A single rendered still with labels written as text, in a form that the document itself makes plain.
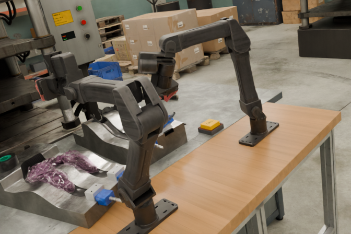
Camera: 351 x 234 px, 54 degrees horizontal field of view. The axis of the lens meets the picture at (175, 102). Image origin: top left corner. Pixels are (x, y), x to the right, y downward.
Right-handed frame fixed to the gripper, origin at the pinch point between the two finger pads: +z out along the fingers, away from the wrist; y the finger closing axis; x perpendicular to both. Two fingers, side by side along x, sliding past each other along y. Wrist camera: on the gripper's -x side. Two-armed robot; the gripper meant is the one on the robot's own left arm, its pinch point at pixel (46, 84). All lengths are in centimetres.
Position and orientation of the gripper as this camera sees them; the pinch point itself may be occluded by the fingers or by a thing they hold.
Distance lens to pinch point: 121.4
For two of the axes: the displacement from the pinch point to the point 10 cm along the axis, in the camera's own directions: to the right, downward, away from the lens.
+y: -6.9, 3.7, -6.2
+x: 2.1, 9.2, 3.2
